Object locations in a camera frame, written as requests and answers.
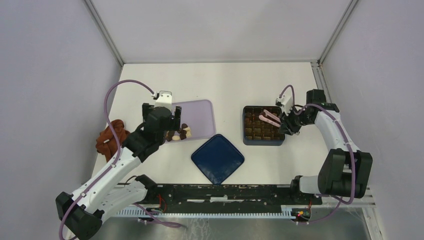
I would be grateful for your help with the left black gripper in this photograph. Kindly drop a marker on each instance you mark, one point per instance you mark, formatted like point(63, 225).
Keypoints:
point(174, 122)

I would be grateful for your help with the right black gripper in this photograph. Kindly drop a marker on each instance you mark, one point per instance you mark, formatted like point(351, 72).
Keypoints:
point(286, 125)

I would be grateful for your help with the pink tongs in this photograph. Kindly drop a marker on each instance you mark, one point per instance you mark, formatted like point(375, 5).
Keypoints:
point(267, 117)

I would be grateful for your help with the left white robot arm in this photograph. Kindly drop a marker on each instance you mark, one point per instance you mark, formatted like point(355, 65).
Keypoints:
point(85, 210)

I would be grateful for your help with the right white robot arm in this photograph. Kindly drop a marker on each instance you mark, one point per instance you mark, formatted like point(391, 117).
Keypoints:
point(346, 169)

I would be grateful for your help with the blue tin chocolate box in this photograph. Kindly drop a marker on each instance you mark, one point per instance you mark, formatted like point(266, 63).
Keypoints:
point(257, 132)

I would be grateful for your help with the purple chocolate tray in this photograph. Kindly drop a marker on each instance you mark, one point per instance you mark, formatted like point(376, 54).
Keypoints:
point(199, 117)

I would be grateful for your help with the brown crumpled cloth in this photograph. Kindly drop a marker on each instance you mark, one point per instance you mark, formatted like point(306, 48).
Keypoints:
point(106, 144)

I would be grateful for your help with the blue tin lid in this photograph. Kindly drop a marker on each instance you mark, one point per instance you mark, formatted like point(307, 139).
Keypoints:
point(217, 159)

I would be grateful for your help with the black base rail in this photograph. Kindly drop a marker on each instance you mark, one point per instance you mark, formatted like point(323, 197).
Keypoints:
point(226, 199)

